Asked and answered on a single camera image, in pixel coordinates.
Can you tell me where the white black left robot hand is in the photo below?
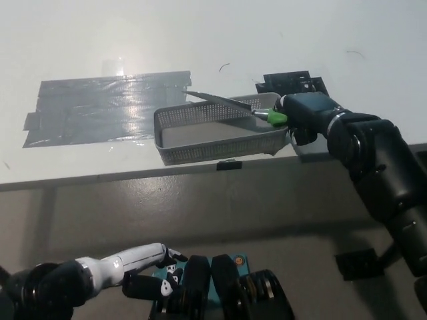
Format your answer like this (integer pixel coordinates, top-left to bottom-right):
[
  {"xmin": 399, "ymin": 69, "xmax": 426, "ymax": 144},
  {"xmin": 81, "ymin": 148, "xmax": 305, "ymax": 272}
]
[{"xmin": 75, "ymin": 242, "xmax": 188, "ymax": 299}]

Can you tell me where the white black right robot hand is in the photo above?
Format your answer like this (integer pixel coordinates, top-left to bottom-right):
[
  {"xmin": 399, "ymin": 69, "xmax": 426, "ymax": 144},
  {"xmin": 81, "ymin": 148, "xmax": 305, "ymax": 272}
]
[{"xmin": 273, "ymin": 93, "xmax": 345, "ymax": 147}]

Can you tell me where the garden trowel green black handle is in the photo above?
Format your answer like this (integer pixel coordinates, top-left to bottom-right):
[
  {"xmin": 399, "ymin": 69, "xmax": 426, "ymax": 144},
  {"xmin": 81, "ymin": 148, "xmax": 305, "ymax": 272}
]
[{"xmin": 181, "ymin": 90, "xmax": 290, "ymax": 128}]

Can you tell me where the black tape patch on desk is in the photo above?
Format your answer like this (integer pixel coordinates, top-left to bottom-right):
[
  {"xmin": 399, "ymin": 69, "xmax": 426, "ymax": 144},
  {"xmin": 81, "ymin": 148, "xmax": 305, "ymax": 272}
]
[{"xmin": 255, "ymin": 69, "xmax": 330, "ymax": 101}]

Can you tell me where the small black tape strip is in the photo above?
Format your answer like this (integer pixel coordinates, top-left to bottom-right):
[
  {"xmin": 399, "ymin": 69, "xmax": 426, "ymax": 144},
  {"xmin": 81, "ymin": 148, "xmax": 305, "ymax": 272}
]
[{"xmin": 216, "ymin": 160, "xmax": 243, "ymax": 171}]

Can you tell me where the grey perforated plastic basket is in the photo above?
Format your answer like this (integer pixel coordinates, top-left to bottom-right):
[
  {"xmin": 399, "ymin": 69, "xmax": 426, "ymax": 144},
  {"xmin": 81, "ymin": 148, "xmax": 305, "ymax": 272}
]
[{"xmin": 153, "ymin": 92, "xmax": 290, "ymax": 166}]

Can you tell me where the teal tp-link box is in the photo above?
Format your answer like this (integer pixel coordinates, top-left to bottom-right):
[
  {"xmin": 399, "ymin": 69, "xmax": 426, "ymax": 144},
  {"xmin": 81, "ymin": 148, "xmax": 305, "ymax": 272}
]
[{"xmin": 151, "ymin": 253, "xmax": 250, "ymax": 307}]

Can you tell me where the grey duct tape patch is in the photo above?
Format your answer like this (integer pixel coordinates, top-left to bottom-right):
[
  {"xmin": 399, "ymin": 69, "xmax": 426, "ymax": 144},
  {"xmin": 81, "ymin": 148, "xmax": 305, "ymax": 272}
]
[{"xmin": 22, "ymin": 69, "xmax": 193, "ymax": 149}]

